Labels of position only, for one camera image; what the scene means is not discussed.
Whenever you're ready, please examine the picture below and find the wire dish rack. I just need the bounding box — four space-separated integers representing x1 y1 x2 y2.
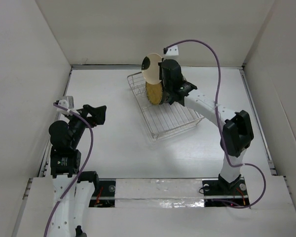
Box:
127 72 204 140

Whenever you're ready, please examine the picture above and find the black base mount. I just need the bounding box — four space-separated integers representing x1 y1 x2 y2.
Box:
199 178 250 207
89 179 116 208

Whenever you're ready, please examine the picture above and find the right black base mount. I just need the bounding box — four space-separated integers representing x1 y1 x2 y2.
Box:
199 178 250 207

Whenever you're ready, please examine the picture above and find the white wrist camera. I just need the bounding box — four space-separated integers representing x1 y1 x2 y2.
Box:
163 45 179 58
55 96 74 113

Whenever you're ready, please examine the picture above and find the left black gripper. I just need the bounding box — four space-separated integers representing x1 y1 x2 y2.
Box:
65 104 106 147

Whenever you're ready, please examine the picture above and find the purple cable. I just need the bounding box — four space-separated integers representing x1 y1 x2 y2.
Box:
43 102 94 237
162 39 266 208

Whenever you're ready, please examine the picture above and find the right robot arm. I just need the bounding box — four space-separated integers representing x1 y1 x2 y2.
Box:
158 59 254 194

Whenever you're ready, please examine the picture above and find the small cream plate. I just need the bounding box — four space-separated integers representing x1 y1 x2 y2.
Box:
141 53 162 84

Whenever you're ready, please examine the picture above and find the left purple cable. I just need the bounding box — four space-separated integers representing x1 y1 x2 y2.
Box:
43 102 94 237

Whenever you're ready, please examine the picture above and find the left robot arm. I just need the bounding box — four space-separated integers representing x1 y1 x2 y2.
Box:
43 102 107 237

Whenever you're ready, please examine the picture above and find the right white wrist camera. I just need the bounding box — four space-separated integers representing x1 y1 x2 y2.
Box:
163 45 179 58

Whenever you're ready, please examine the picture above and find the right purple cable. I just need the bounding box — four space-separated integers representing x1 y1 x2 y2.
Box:
162 39 266 208

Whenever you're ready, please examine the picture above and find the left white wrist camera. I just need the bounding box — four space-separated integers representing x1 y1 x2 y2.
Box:
55 96 74 113

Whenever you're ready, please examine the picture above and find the yellow woven round plate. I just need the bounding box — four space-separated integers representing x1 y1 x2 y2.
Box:
146 82 163 105

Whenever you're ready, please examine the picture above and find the dark blue round plate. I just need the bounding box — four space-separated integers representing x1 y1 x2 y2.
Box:
159 91 171 105

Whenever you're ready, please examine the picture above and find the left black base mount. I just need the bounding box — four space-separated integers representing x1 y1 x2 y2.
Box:
89 179 116 208

